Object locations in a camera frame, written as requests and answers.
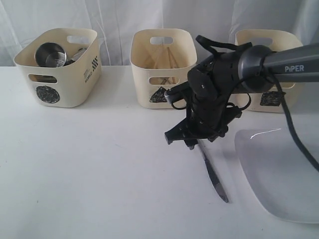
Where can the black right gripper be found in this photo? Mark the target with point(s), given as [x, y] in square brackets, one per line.
[207, 113]

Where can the wooden chopstick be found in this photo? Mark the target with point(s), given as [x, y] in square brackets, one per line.
[158, 60]
[172, 63]

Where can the stainless steel table knife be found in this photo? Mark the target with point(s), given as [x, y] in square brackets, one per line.
[212, 174]

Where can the steel mug with handle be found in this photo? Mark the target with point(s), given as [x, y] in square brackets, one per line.
[75, 57]

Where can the cream bin with circle mark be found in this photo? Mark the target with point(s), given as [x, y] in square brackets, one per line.
[75, 81]

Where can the small stainless steel cup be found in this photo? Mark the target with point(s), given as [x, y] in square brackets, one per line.
[50, 55]

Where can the large stainless steel bowl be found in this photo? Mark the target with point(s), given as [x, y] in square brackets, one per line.
[46, 79]

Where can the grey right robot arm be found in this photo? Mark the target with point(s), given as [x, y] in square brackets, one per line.
[247, 70]

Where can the cream bin with triangle mark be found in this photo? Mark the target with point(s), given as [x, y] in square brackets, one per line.
[151, 84]

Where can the white backdrop curtain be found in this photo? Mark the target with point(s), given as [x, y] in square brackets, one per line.
[116, 21]

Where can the white square plate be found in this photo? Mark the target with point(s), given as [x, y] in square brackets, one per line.
[282, 179]

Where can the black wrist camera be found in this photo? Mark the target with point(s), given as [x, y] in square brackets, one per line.
[178, 92]

